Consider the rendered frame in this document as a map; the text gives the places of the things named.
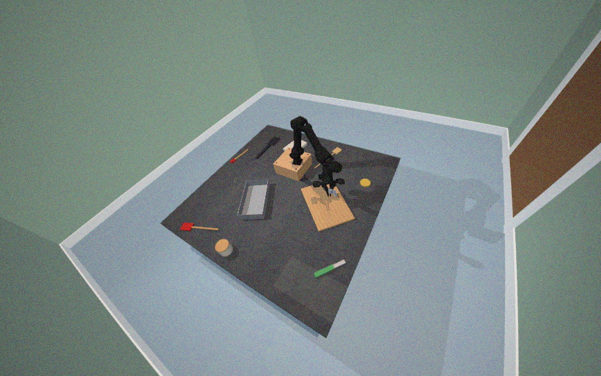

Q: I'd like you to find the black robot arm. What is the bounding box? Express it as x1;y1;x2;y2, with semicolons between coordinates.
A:
289;116;342;181

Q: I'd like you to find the white jar with wooden lid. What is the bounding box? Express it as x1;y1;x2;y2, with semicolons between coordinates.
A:
215;239;233;256

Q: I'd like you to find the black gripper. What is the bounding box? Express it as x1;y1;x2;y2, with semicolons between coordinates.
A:
312;172;345;197

